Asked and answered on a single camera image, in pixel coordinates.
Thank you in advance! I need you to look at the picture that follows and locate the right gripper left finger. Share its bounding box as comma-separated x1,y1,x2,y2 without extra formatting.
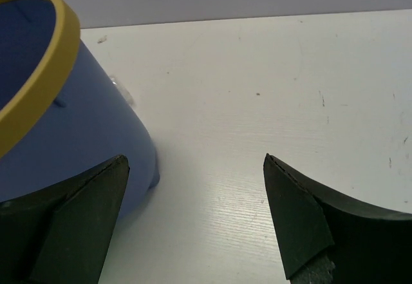
1,155,129,283

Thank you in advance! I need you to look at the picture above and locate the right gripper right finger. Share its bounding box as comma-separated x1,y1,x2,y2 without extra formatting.
263,155,411,283

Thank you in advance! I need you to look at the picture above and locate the blue plastic bin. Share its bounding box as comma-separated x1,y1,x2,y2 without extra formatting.
1,0,160,216

